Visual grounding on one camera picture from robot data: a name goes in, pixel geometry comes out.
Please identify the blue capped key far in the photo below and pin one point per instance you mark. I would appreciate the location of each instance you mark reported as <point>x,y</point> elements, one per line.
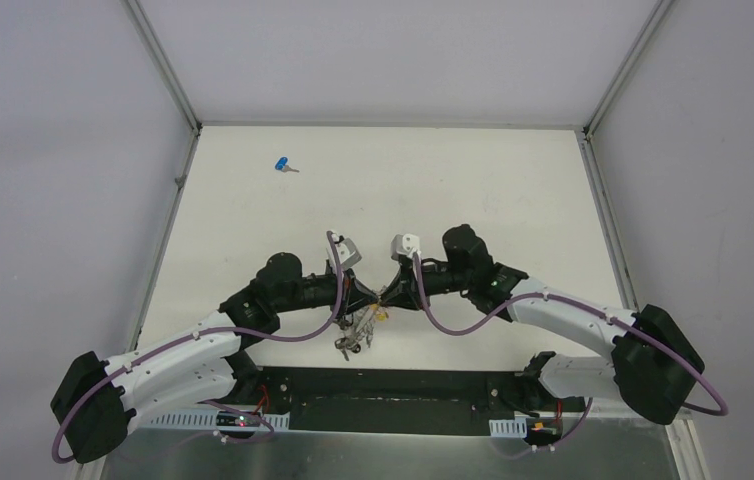
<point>283,165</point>

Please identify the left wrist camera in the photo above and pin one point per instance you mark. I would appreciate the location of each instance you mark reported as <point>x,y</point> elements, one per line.
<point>342,252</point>

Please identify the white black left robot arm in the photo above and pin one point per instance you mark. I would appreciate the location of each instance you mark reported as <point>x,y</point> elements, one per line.
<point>100,402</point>

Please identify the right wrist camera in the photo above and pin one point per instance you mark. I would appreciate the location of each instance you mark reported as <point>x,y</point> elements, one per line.
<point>404,246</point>

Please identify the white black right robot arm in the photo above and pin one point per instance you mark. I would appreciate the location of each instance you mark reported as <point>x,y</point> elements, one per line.
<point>640,358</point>

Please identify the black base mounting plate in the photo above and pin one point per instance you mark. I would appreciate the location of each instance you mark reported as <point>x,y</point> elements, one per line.
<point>374,401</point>

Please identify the metal disc with keyrings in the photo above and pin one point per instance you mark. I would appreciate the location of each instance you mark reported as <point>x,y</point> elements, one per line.
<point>354,338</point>

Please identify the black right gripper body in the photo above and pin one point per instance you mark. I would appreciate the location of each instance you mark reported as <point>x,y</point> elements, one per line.
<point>408,279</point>

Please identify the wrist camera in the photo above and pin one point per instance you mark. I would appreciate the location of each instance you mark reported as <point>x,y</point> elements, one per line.
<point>404,246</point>
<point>342,252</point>

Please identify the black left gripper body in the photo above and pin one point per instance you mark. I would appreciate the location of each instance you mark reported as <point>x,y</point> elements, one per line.
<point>349,292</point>

